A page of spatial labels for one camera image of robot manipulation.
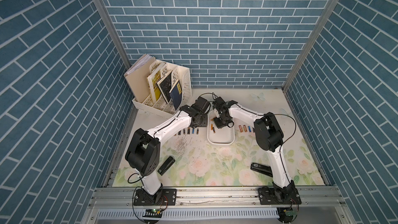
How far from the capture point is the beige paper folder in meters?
0.91

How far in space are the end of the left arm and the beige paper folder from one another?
405 mm

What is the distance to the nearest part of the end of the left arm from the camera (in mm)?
633
